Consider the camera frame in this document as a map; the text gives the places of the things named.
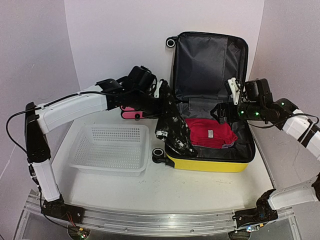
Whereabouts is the purple garment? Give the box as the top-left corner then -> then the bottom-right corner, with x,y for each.
221,141 -> 235,149

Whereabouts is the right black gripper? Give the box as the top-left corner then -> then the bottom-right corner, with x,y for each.
210,101 -> 263,125

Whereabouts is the black white patterned garment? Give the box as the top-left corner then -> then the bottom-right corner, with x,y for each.
155,79 -> 198,157

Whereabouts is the yellow Pikachu hard-shell suitcase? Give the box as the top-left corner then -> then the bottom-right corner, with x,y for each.
152,31 -> 256,173

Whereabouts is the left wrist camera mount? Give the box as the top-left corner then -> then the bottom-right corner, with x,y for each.
122,65 -> 158,96

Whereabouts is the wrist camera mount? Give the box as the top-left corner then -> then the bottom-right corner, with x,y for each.
122,65 -> 158,96
224,77 -> 272,106

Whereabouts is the white perforated plastic basket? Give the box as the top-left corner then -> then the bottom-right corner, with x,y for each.
68,124 -> 150,177

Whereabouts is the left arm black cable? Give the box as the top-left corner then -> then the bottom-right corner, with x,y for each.
5,111 -> 33,155

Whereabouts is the black pink drawer organizer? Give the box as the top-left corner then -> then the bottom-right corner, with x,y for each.
120,106 -> 148,120

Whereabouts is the red t-shirt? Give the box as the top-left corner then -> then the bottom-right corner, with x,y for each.
185,118 -> 238,149

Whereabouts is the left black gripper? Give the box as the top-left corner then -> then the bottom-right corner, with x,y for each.
129,89 -> 176,120

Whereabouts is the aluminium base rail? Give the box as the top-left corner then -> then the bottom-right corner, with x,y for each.
14,190 -> 301,240

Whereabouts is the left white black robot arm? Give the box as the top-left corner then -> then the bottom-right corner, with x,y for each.
23,76 -> 157,222

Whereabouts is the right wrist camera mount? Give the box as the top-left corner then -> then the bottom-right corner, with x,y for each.
224,77 -> 272,106

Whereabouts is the small green circuit board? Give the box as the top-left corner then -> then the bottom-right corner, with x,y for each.
69,228 -> 89,240

